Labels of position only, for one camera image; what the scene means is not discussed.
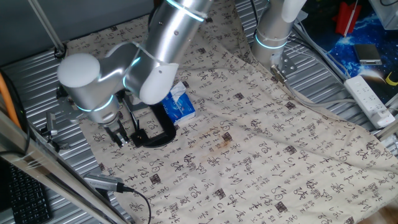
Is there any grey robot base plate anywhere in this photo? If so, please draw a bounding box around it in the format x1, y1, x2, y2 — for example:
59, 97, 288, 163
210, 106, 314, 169
269, 52, 298, 77

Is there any grey vented adapter box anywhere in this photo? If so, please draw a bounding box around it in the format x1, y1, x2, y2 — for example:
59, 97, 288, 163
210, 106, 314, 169
83, 172, 126, 194

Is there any white power cable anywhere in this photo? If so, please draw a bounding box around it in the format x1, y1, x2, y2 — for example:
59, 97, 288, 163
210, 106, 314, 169
292, 21, 352, 78

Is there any black adapter cable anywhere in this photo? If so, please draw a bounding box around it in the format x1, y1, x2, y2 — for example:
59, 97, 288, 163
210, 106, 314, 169
123, 185, 153, 224

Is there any grey base cable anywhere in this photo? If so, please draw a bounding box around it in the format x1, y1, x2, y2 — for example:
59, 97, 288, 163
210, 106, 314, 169
270, 63, 358, 108

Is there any white thin stick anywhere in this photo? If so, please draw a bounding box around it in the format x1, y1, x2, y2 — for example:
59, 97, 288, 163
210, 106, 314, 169
343, 0, 359, 38

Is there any yellow curved item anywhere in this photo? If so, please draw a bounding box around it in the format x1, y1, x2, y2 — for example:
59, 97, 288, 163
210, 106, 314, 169
385, 71, 398, 87

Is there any black square clock movement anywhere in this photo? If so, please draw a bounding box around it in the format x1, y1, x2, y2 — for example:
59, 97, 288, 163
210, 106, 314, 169
130, 128, 149, 147

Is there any blue tissue pack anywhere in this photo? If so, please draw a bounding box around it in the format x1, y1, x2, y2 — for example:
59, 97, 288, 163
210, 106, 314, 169
160, 81, 197, 126

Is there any white plastic box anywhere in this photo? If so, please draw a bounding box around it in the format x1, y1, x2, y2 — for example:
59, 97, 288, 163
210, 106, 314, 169
368, 0, 398, 31

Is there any beige calligraphy print cloth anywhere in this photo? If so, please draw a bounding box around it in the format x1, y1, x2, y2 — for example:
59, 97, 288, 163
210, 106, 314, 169
63, 0, 398, 224

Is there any white power strip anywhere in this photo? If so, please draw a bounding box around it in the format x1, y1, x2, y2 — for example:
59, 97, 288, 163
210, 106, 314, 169
343, 74, 396, 129

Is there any blue space print mat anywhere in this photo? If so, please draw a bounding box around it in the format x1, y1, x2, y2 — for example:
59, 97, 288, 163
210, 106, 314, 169
300, 0, 398, 105

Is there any silver flat device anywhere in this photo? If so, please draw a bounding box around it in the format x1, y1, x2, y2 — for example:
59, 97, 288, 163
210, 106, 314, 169
353, 43, 382, 65

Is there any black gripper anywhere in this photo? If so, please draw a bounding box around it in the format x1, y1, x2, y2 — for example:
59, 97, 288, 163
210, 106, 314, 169
102, 119, 130, 149

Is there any black keyboard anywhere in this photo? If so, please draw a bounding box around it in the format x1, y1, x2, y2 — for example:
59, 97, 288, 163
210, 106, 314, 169
5, 161, 53, 224

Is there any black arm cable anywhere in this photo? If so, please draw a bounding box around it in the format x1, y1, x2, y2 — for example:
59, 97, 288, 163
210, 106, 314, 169
249, 0, 259, 24

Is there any black metal C-clamp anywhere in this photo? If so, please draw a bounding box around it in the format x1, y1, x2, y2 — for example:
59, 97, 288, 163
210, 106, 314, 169
123, 98, 177, 149

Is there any grey metal pole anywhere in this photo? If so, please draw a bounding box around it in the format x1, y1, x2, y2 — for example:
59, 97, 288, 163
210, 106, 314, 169
27, 0, 67, 55

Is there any orange cable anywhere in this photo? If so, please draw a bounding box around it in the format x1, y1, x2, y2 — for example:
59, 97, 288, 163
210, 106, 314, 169
0, 72, 22, 129

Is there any aluminium frame bar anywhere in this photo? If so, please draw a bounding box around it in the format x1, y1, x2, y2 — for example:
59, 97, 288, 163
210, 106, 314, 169
0, 110, 130, 224

